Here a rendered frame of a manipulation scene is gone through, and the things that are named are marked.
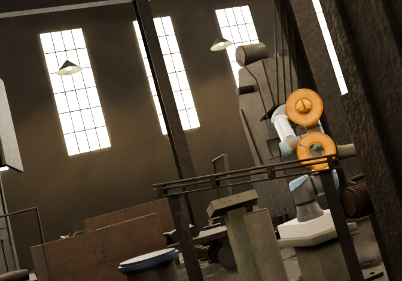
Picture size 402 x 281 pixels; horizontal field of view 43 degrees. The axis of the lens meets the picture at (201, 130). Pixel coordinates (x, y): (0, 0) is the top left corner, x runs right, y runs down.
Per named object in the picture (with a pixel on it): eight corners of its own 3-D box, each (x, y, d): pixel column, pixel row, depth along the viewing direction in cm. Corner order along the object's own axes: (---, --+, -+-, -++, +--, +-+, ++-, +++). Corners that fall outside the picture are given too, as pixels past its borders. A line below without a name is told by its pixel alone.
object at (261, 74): (255, 223, 815) (209, 58, 851) (315, 204, 867) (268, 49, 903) (306, 217, 687) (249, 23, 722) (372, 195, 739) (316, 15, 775)
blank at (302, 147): (327, 176, 205) (327, 175, 208) (341, 140, 204) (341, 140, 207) (291, 161, 209) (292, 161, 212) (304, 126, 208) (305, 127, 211)
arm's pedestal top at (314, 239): (277, 247, 285) (276, 240, 285) (320, 232, 300) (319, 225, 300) (312, 246, 257) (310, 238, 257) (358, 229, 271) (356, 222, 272)
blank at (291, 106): (319, 85, 214) (319, 86, 217) (282, 92, 218) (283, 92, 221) (325, 121, 213) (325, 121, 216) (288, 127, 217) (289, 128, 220)
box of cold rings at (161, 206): (167, 259, 638) (152, 201, 647) (189, 260, 562) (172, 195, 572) (87, 285, 597) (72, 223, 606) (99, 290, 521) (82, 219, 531)
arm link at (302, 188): (294, 202, 287) (286, 180, 288) (317, 195, 286) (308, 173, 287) (295, 205, 275) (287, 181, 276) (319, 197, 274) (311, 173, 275)
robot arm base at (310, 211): (292, 223, 283) (286, 205, 284) (313, 214, 290) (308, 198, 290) (307, 221, 270) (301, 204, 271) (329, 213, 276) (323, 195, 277)
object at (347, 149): (362, 156, 200) (359, 141, 201) (339, 160, 203) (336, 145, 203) (362, 156, 206) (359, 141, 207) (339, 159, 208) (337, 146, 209)
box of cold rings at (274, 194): (353, 208, 632) (332, 142, 643) (401, 204, 545) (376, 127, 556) (266, 236, 593) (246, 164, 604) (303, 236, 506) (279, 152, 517)
